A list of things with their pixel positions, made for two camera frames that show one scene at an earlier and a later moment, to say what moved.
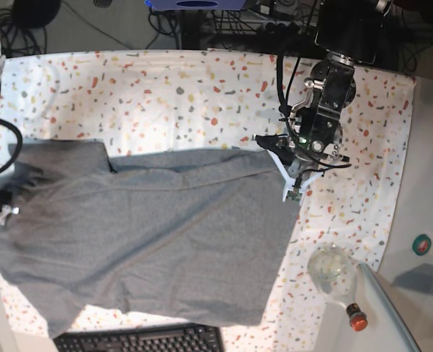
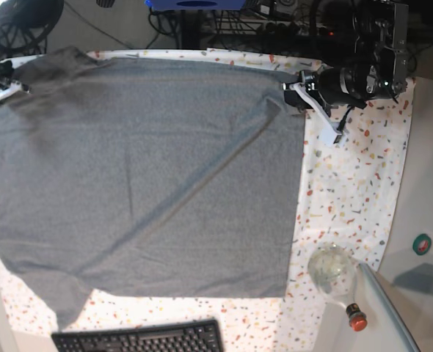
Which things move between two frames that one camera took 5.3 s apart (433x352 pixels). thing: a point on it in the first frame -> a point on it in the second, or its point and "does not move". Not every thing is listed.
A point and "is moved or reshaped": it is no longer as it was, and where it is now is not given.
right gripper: x=282 y=149 -> x=310 y=79
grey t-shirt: x=195 y=238 is moved or reshaped
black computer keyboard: x=189 y=339 does not move
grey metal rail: x=391 y=305 does not move
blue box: x=177 y=5 does not move
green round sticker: x=421 y=244 does not move
